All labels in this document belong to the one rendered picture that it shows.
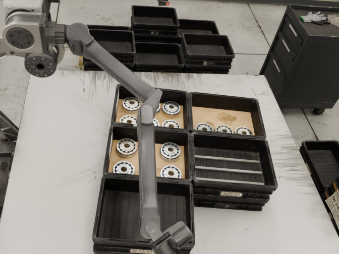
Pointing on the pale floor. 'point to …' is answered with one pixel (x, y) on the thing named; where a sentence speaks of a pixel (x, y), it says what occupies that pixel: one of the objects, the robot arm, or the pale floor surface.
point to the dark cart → (304, 61)
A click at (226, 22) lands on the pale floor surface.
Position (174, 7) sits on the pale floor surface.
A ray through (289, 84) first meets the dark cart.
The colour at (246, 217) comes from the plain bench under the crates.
